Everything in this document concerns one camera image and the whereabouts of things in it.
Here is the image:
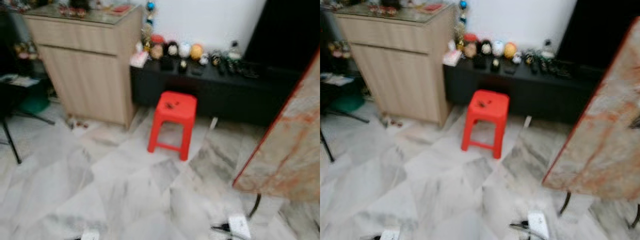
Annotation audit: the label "marble table red edge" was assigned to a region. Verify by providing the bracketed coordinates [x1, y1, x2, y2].
[542, 17, 640, 204]
[232, 47, 321, 204]

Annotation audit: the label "red plastic stool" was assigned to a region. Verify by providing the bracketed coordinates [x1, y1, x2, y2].
[460, 89, 511, 160]
[147, 90, 198, 161]

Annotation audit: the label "black low tv console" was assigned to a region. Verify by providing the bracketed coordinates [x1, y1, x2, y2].
[443, 57, 609, 125]
[130, 59, 302, 127]

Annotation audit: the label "black flat device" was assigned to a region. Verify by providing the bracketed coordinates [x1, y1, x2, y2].
[240, 62, 261, 80]
[553, 61, 574, 78]

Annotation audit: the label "black side table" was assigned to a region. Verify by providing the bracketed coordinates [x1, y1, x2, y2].
[320, 72, 371, 164]
[0, 74, 57, 165]

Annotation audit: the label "green white holder box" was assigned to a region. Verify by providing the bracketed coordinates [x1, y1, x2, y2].
[539, 38, 556, 60]
[227, 40, 244, 61]

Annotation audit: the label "green basin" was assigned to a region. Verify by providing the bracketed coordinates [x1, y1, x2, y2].
[19, 94, 51, 115]
[329, 93, 365, 114]

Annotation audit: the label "pink white tissue pack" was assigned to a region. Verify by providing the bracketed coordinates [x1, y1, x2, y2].
[442, 48, 463, 67]
[129, 49, 150, 69]

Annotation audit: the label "clear jar red lid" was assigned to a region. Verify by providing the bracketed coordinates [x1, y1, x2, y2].
[149, 34, 166, 60]
[462, 33, 479, 59]

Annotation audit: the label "white papers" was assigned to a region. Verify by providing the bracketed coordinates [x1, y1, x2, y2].
[0, 73, 41, 89]
[320, 72, 355, 87]

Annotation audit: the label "light wood cabinet glass top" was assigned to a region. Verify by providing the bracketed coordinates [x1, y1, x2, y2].
[333, 3, 456, 127]
[22, 4, 145, 129]

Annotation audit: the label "small gold trophy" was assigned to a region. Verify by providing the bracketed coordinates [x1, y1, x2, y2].
[453, 22, 466, 50]
[141, 24, 154, 51]

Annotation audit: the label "black television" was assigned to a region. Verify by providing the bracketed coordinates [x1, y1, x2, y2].
[243, 0, 321, 71]
[555, 0, 640, 69]

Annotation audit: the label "small shelf figurines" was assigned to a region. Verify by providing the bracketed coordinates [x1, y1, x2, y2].
[327, 39, 354, 60]
[12, 39, 41, 61]

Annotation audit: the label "tall blue gold trophy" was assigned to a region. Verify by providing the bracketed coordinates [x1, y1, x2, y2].
[457, 0, 470, 25]
[144, 0, 157, 26]

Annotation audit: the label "dark ornaments on cabinet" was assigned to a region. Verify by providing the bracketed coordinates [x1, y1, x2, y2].
[367, 1, 402, 15]
[57, 1, 92, 16]

